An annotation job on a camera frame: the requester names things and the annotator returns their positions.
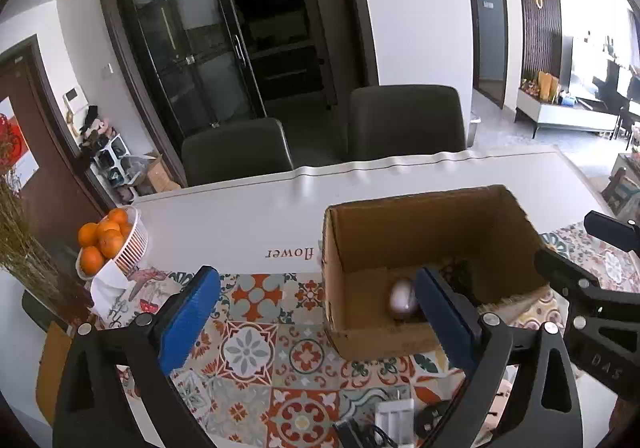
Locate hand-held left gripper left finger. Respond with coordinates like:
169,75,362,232
52,266,221,448

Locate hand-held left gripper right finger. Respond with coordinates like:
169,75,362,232
414,267,583,448

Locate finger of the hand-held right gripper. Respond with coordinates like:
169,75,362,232
584,210,640,253
534,248,613,329

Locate white battery charger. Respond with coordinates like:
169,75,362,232
375,398,417,448

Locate brown cardboard box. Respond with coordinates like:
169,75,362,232
320,185,551,361

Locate patterned cushion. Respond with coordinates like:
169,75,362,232
602,168,640,219

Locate black object in box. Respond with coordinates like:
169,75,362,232
439,259,483,306

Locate white computer mouse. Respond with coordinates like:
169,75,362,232
389,278,420,321

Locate patterned tile-print tablecloth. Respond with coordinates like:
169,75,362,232
90,220,640,448

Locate white tissue paper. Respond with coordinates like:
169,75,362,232
90,260,143,323

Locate black round object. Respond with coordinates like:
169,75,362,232
416,400,458,440

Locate white fruit basket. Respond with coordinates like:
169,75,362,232
75,206,150,279

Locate white television stand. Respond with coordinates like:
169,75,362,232
515,88,626,139

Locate dark grey object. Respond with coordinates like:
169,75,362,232
22,290,93,329

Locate tan wooden board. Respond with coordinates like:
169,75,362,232
36,323,73,424

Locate cardboard box on floor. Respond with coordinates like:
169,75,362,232
137,155,182,193

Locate yellow paper bags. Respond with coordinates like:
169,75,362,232
537,70,561,103

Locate flat screen television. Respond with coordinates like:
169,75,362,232
560,35,640,103

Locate clear plastic bag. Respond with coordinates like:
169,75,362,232
122,154,157,183

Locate small trash bin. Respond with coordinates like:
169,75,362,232
467,110,482,149

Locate white shoe rack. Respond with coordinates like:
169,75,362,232
90,134,133,201

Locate dark grey dining chair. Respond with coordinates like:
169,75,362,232
347,85,468,163
181,118,295,187

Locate dried flower bouquet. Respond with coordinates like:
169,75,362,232
0,168,91,309

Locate brown entrance door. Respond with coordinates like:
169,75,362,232
0,35,106,229

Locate grey interior door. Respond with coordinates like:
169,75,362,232
462,0,508,108

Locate red and white door poster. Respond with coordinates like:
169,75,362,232
0,96,40,186

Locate white intercom panel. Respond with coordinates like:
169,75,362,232
62,85,86,111

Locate black cable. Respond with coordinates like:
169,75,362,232
332,419,388,448

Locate dark slatted wall panel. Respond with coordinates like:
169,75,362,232
507,0,563,93

